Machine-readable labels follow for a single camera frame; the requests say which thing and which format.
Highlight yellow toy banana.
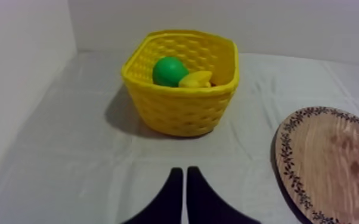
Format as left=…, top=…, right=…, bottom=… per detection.
left=178, top=70, right=213, bottom=88

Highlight yellow plastic basket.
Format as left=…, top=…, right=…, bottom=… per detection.
left=121, top=29, right=240, bottom=138

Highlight round wooden board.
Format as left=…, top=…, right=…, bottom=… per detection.
left=275, top=106, right=359, bottom=224

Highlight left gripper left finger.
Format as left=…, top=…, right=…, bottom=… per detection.
left=121, top=167, right=184, bottom=224

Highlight green toy pear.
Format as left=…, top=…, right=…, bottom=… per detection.
left=152, top=56, right=190, bottom=88

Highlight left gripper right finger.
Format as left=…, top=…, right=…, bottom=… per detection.
left=186, top=166, right=262, bottom=224

